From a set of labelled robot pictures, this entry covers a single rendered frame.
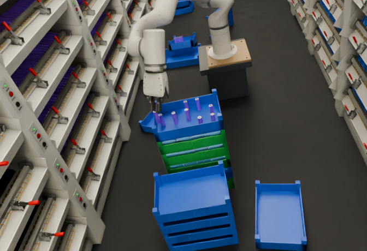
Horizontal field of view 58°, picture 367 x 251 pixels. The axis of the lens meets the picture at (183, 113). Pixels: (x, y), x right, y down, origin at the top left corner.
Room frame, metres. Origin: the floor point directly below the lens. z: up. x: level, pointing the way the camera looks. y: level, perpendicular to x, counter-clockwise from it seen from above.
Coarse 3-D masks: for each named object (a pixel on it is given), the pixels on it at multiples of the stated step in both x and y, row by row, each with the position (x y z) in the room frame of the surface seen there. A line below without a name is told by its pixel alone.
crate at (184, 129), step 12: (204, 96) 1.25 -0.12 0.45; (216, 96) 1.23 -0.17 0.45; (168, 108) 1.28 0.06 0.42; (180, 108) 1.27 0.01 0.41; (192, 108) 1.25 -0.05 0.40; (204, 108) 1.23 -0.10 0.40; (216, 108) 1.20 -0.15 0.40; (168, 120) 1.21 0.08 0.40; (180, 120) 1.19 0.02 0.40; (192, 120) 1.17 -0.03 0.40; (204, 120) 1.14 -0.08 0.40; (216, 120) 1.12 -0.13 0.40; (156, 132) 1.09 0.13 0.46; (168, 132) 1.08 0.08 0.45; (180, 132) 1.08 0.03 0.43; (192, 132) 1.07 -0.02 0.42; (204, 132) 1.06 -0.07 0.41
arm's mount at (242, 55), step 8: (240, 40) 1.97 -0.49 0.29; (208, 48) 1.99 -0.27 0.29; (240, 48) 1.88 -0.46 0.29; (208, 56) 1.88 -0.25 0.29; (232, 56) 1.80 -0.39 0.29; (240, 56) 1.78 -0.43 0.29; (248, 56) 1.75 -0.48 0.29; (208, 64) 1.78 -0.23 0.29; (216, 64) 1.76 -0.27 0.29; (224, 64) 1.74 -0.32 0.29
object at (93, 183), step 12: (108, 120) 1.62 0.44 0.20; (108, 132) 1.53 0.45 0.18; (96, 144) 1.41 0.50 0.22; (108, 144) 1.44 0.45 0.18; (96, 156) 1.35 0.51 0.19; (108, 156) 1.35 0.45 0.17; (84, 168) 1.26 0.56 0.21; (96, 168) 1.27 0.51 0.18; (84, 180) 1.18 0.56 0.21; (96, 180) 1.19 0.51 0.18; (84, 192) 1.11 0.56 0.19; (96, 192) 1.11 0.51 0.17
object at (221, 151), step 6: (210, 150) 1.06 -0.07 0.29; (216, 150) 1.06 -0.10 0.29; (222, 150) 1.06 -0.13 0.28; (162, 156) 1.09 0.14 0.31; (174, 156) 1.08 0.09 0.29; (180, 156) 1.08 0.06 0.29; (186, 156) 1.08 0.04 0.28; (192, 156) 1.07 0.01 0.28; (198, 156) 1.07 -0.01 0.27; (204, 156) 1.07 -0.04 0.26; (210, 156) 1.06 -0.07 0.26; (216, 156) 1.06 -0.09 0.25; (222, 156) 1.06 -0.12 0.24; (168, 162) 1.09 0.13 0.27; (174, 162) 1.08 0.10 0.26; (180, 162) 1.08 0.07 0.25; (186, 162) 1.08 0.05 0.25
